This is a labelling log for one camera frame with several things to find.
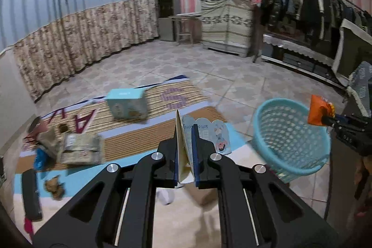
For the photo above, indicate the person's right hand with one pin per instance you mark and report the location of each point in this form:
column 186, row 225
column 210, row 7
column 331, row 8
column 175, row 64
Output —
column 364, row 178

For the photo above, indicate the blue plastic bag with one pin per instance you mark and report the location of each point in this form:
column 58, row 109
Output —
column 39, row 160

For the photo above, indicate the patterned cloth covered cabinet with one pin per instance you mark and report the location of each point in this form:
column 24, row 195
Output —
column 226, row 27

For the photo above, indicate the cartoon printed blanket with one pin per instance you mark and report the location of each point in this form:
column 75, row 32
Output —
column 139, row 131

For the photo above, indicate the row of hanging clothes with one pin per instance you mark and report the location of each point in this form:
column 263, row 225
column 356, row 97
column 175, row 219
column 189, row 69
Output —
column 305, row 6

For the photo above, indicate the low cabinet with lace cloth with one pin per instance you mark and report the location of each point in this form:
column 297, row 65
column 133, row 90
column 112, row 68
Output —
column 296, row 54

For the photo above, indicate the dark cloth with white border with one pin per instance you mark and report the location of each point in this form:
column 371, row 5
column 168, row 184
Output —
column 348, row 47

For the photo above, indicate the teal cardboard box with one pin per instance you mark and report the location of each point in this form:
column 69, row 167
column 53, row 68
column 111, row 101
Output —
column 128, row 105

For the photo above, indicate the orange plastic wrapper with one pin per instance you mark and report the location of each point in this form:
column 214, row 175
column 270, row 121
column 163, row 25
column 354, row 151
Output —
column 316, row 111

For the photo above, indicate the pink mug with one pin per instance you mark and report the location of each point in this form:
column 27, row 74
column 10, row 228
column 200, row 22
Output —
column 36, row 128

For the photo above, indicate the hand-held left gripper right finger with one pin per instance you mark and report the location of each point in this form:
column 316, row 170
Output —
column 195, row 163

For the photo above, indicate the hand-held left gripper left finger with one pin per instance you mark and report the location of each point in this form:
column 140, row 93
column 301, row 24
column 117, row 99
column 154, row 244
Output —
column 175, row 162

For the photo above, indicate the black flat case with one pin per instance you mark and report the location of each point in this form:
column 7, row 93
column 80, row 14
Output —
column 30, row 195

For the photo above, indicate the pale blue card packet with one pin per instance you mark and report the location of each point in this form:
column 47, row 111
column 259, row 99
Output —
column 185, row 134

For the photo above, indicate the grey water dispenser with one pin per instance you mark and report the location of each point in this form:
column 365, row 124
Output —
column 168, row 18

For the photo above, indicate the light blue plastic basket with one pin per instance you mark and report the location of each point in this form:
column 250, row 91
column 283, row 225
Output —
column 287, row 143

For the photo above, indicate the brown paper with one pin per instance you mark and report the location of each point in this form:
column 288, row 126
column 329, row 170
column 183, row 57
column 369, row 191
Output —
column 50, row 141

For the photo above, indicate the grey snack packet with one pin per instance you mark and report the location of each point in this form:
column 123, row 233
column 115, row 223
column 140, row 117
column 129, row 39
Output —
column 81, row 156
column 80, row 140

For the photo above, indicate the metal clothes rack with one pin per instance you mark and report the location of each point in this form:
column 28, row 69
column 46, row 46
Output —
column 255, row 53

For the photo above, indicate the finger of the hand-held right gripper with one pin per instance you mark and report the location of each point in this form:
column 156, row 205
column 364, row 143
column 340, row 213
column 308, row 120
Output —
column 330, row 122
column 344, row 119

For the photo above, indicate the small wooden stool table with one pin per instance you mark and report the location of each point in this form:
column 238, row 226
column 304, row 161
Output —
column 186, row 16

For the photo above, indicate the dark brown scrap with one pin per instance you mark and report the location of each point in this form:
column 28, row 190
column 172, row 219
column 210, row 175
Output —
column 53, row 187

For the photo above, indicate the brown nut shell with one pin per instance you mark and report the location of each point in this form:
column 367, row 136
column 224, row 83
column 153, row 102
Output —
column 63, row 128

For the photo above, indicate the blue patterned cloth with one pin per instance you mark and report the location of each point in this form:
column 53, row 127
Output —
column 361, row 85

